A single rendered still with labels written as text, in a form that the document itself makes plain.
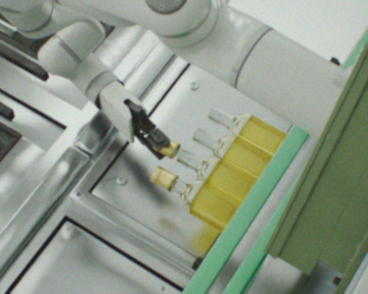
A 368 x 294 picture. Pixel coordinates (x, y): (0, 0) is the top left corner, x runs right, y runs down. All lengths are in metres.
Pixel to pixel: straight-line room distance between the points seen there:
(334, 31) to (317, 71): 0.89
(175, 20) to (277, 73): 0.15
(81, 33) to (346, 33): 0.66
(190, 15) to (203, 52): 0.10
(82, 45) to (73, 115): 0.26
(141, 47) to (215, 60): 0.83
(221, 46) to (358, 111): 0.29
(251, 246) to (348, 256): 0.43
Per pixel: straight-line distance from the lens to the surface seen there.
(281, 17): 1.88
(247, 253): 1.30
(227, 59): 1.01
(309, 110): 0.98
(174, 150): 1.50
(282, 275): 1.27
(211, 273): 1.28
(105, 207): 1.61
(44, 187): 1.65
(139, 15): 0.98
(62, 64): 1.54
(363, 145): 0.81
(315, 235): 0.90
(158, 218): 1.60
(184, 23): 0.97
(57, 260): 1.62
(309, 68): 0.99
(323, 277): 1.28
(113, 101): 1.53
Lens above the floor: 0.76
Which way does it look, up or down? 15 degrees up
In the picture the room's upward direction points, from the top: 60 degrees counter-clockwise
